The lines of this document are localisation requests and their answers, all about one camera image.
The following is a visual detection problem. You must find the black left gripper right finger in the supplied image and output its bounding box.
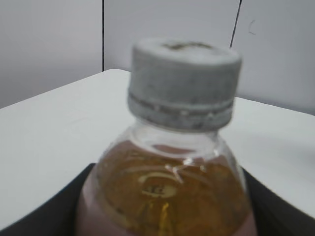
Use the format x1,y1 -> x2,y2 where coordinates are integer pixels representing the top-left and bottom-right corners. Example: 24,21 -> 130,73
242,169 -> 315,236

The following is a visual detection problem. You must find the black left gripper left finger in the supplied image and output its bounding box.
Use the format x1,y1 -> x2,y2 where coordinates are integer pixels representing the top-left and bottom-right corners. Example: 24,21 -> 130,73
0,163 -> 95,236

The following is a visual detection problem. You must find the peach oolong tea bottle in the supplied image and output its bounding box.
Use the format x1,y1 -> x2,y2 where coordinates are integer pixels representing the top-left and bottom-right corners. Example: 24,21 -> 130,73
74,121 -> 257,236

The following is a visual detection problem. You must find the grey bottle cap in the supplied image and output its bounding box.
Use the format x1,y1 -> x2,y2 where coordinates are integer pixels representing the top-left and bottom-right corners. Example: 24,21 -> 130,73
127,38 -> 242,132

